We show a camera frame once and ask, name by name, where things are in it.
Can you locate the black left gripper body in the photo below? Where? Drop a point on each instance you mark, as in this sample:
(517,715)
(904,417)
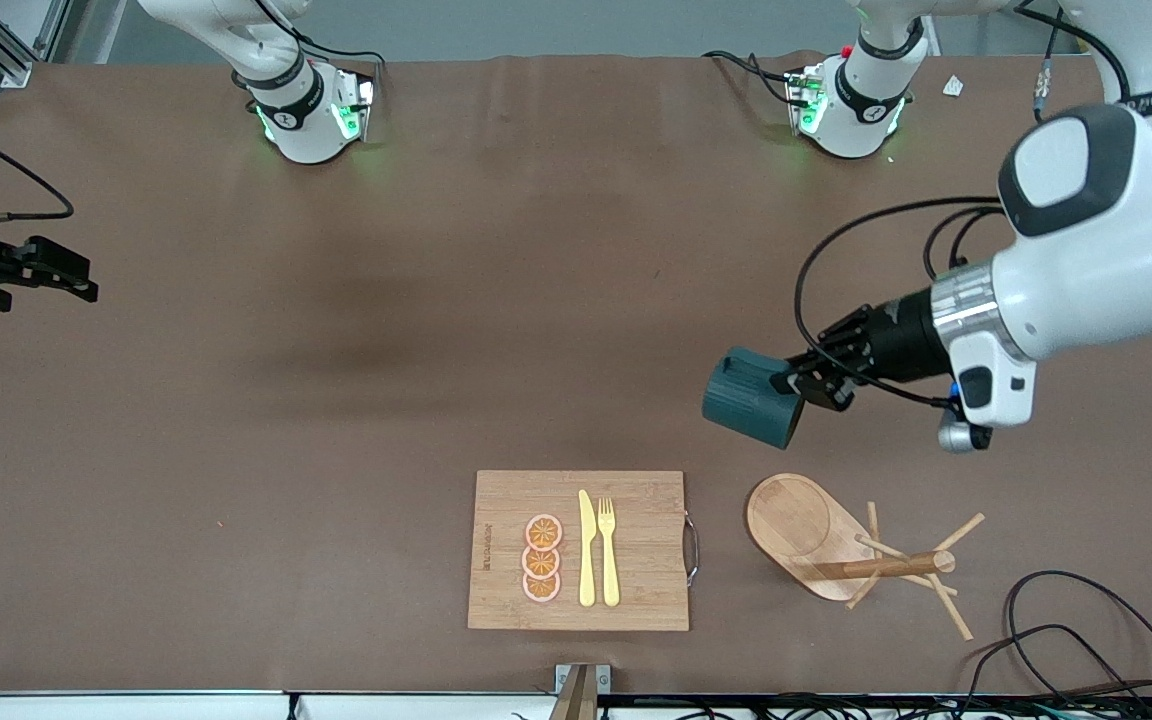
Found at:
(898,341)

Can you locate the teal ribbed mug yellow inside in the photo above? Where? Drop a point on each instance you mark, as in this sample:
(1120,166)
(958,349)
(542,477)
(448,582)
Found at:
(746,400)

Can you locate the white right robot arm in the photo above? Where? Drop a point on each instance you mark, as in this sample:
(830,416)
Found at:
(286,120)

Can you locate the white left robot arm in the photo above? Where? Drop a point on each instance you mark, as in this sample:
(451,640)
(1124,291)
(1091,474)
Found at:
(1116,270)

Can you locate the wooden mug rack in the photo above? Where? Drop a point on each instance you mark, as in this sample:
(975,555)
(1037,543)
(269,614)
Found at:
(796,520)

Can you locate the brown table mat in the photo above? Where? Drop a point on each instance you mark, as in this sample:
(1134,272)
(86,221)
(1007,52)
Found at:
(236,400)

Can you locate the white paper scrap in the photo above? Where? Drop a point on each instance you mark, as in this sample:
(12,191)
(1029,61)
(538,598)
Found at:
(954,86)

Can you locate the yellow plastic fork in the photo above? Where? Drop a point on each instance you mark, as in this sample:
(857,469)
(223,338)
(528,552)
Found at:
(609,570)

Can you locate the yellow plastic knife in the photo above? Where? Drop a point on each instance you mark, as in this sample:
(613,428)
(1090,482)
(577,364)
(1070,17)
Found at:
(587,560)

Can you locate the orange slice toy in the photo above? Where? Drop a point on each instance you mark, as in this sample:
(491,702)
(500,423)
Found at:
(541,588)
(543,532)
(540,563)

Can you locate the aluminium frame profile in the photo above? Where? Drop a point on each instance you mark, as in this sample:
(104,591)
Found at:
(11,72)

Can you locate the grey metal bracket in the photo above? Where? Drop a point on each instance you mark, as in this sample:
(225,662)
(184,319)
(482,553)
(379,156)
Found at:
(563,678)

